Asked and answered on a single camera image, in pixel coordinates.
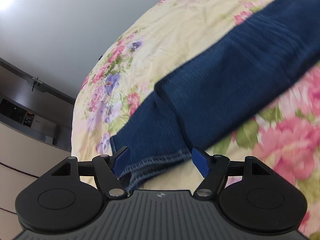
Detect dark blue denim jeans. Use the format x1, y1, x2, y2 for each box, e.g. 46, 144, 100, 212
110, 0, 319, 191

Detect floral yellow bed quilt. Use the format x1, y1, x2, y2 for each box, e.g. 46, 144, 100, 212
71, 0, 319, 239

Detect dark wooden wardrobe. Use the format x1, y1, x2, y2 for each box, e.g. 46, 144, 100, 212
1, 60, 75, 239

